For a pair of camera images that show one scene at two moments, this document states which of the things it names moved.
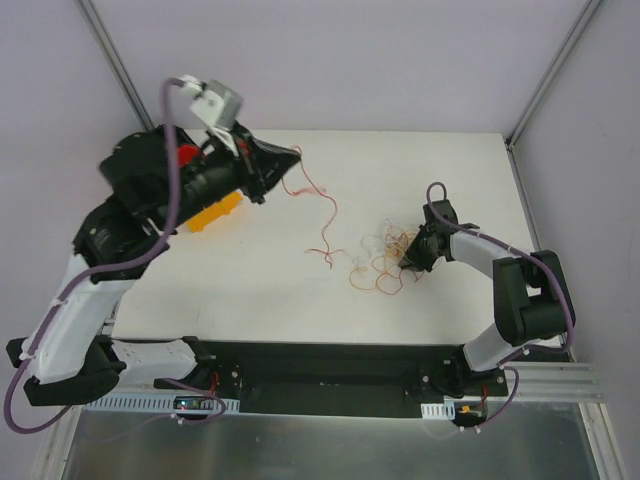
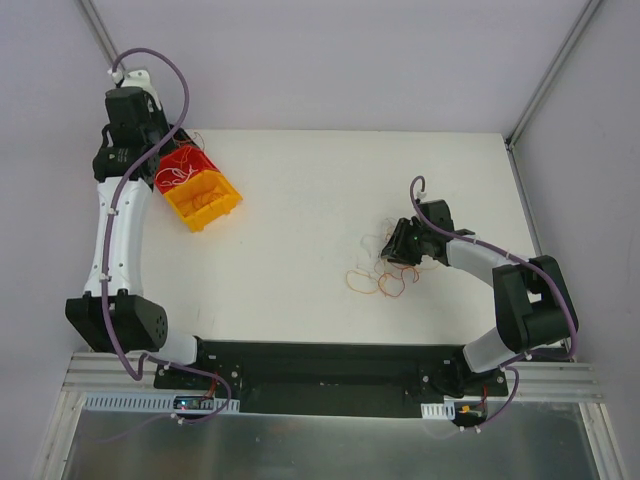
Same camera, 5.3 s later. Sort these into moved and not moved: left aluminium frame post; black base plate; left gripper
Moved: left gripper
Not moved: left aluminium frame post; black base plate
